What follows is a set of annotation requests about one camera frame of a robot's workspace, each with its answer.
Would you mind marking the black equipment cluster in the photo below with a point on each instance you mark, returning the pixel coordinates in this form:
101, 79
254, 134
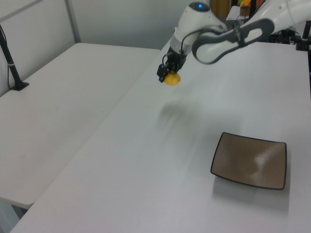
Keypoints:
281, 36

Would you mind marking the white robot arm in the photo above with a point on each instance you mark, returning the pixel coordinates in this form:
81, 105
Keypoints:
209, 17

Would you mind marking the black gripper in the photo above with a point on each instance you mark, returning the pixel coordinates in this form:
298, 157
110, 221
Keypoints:
175, 59

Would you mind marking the grey metal partition post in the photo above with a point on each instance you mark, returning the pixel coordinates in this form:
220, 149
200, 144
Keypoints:
73, 21

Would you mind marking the brown wooden board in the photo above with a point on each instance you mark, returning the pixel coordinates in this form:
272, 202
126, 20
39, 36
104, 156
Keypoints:
219, 8

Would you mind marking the black camera stand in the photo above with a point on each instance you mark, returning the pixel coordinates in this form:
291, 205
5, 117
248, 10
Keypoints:
303, 40

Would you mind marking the black pole with base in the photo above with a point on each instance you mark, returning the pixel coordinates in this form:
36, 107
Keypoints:
13, 72

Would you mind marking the square brown ceramic plate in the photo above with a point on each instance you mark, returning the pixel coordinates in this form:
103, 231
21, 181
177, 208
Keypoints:
247, 160

